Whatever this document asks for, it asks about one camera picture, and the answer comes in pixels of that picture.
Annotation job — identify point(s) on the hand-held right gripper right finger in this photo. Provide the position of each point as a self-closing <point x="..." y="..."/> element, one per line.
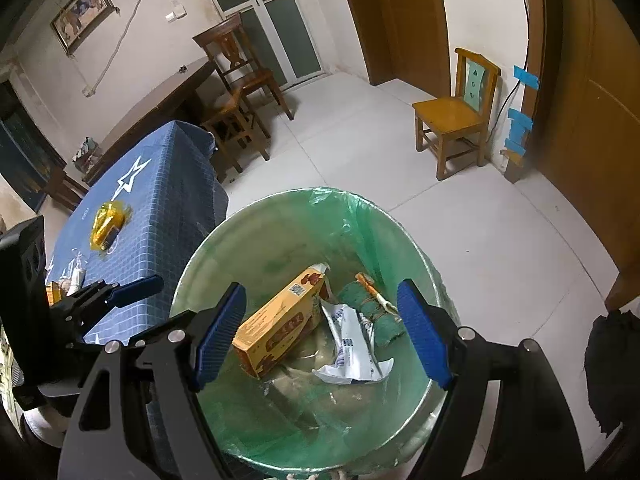
<point x="425" y="335"/>

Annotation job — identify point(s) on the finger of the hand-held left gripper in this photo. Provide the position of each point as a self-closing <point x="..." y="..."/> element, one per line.
<point x="155" y="324"/>
<point x="137" y="288"/>

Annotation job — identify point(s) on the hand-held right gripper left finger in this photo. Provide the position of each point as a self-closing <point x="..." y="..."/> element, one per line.
<point x="220" y="335"/>

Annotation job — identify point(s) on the green scouring pad pack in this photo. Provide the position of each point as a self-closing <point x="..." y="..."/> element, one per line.
<point x="370" y="317"/>

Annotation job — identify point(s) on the orange cardboard box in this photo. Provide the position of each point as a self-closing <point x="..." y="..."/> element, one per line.
<point x="280" y="325"/>

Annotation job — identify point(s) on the white and blue plastic wrapper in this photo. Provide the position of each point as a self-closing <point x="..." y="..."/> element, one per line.
<point x="350" y="350"/>

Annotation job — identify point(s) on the green-lined trash bin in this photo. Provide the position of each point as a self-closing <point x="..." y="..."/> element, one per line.
<point x="300" y="240"/>

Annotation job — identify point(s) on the yellow plastic bag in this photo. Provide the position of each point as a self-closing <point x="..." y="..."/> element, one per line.
<point x="107" y="225"/>

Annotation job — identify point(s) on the blue star-print tablecloth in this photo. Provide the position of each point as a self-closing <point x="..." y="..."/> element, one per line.
<point x="160" y="210"/>

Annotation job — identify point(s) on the dark wooden chair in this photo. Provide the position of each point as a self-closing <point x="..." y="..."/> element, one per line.
<point x="250" y="82"/>
<point x="227" y="112"/>
<point x="62" y="187"/>

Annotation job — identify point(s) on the black bag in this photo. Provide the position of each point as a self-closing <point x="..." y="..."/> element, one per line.
<point x="87" y="154"/>

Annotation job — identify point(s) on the dark window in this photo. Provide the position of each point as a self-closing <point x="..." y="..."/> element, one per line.
<point x="20" y="150"/>

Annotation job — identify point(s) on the dark wooden dining table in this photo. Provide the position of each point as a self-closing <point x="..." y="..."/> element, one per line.
<point x="150" y="105"/>

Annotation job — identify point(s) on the dark cloth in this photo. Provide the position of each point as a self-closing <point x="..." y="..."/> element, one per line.
<point x="612" y="370"/>

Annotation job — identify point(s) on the small light wooden chair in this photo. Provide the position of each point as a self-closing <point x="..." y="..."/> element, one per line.
<point x="450" y="112"/>

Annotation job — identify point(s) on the blue tape strip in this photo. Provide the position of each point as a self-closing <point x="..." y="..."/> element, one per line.
<point x="526" y="77"/>
<point x="517" y="127"/>

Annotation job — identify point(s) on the wooden door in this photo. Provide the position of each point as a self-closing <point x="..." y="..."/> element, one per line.
<point x="590" y="135"/>
<point x="400" y="20"/>

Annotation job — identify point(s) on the frosted glass door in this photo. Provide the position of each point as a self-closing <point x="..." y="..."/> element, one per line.
<point x="280" y="35"/>

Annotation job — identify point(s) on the wall socket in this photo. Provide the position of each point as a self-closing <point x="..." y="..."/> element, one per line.
<point x="89" y="91"/>

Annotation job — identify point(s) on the wall switch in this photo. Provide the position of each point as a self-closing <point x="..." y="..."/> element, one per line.
<point x="175" y="10"/>

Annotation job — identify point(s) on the framed wall picture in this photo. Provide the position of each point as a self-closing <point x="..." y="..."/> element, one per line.
<point x="82" y="12"/>

